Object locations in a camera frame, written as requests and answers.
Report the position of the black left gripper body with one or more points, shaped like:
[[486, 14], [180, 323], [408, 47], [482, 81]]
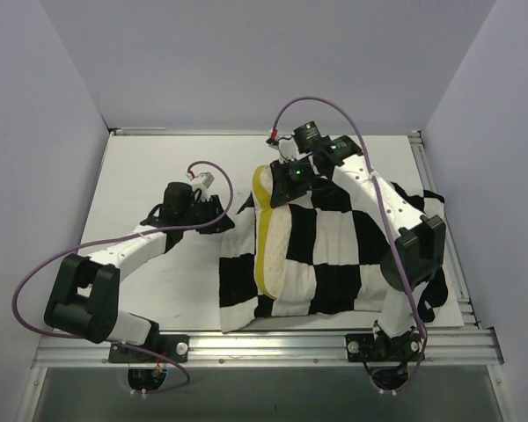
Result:
[[210, 210]]

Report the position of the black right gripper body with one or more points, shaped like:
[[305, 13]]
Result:
[[288, 185]]

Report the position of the cream quilted pillow yellow edge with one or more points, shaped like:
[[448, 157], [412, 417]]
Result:
[[272, 238]]

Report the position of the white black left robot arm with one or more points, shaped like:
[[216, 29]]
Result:
[[84, 301]]

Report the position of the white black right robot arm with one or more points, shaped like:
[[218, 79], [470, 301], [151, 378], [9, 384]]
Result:
[[394, 215]]

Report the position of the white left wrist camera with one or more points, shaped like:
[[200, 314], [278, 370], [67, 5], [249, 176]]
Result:
[[204, 179]]

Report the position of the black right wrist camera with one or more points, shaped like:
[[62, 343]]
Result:
[[306, 137]]

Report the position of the aluminium back frame rail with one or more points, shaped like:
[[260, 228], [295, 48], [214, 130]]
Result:
[[138, 131]]

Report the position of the aluminium frame rail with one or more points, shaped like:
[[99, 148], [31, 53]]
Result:
[[138, 131], [275, 349]]

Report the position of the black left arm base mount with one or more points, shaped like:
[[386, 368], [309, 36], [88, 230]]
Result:
[[172, 346]]

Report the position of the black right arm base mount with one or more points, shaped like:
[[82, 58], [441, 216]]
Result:
[[365, 347]]

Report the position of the aluminium front frame rail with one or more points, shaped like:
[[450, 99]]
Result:
[[275, 349]]

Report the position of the aluminium right side rail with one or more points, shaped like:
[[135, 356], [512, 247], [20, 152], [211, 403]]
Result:
[[444, 242]]

